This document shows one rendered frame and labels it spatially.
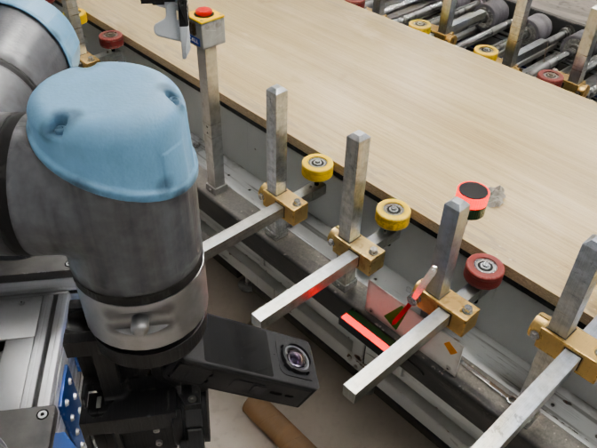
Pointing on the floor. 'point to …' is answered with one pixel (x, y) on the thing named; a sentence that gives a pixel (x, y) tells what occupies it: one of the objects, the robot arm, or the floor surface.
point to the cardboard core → (275, 424)
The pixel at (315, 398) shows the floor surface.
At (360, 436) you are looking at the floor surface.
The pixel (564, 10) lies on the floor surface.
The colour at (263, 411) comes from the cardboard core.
